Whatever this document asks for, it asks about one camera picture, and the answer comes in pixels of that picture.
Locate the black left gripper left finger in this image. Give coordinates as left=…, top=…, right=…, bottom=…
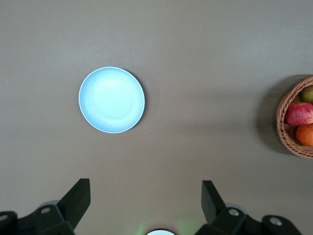
left=0, top=178, right=91, bottom=235

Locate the brown wicker basket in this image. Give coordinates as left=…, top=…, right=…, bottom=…
left=276, top=75, right=313, bottom=159

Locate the red apple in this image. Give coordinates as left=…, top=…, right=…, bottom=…
left=284, top=102, right=313, bottom=127

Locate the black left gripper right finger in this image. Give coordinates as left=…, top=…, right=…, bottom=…
left=195, top=180, right=300, bottom=235

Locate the light blue round plate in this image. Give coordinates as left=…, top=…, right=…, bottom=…
left=78, top=67, right=146, bottom=134

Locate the orange fruit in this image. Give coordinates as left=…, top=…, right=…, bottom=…
left=294, top=123, right=313, bottom=147

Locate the green-brown kiwi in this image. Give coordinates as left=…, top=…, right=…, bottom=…
left=299, top=85, right=313, bottom=104

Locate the table cover cloth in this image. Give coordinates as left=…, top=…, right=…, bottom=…
left=0, top=0, right=313, bottom=235

